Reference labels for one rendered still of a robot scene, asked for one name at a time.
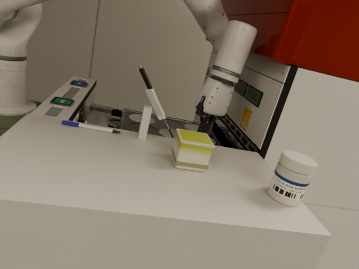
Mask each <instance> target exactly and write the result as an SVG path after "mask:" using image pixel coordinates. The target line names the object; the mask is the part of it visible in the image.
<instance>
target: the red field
mask: <svg viewBox="0 0 359 269"><path fill-rule="evenodd" d="M246 86H247V84H245V83H243V82H242V81H240V80H238V83H235V87H234V89H235V90H236V91H237V92H239V93H240V94H242V95H244V92H245V89H246Z"/></svg>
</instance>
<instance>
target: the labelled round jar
mask: <svg viewBox="0 0 359 269"><path fill-rule="evenodd" d="M316 168H317V163H316V161H315V160H313V159H312V158H311V157H309V156H306V155H304V154H302V153H299V152H295V151H289V150H285V151H282V153H281V156H280V158H279V162H278V163H277V166H276V168H275V171H274V174H273V176H272V179H271V181H270V184H269V187H268V189H267V192H268V194H269V195H270V196H271V197H272V198H273V199H274V200H275V201H277V202H279V203H281V204H283V205H287V206H290V207H295V206H299V205H300V203H301V201H302V199H303V197H304V195H305V193H306V190H307V188H308V186H309V184H310V181H311V179H312V177H313V174H314V172H315V170H316Z"/></svg>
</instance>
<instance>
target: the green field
mask: <svg viewBox="0 0 359 269"><path fill-rule="evenodd" d="M261 94H262V93H260V92H259V91H256V90H255V89H253V88H252V87H250V86H249V87H248V90H247V93H246V98H247V99H248V100H250V101H251V102H252V103H254V104H256V105H257V106H258V104H259V101H260V98H261Z"/></svg>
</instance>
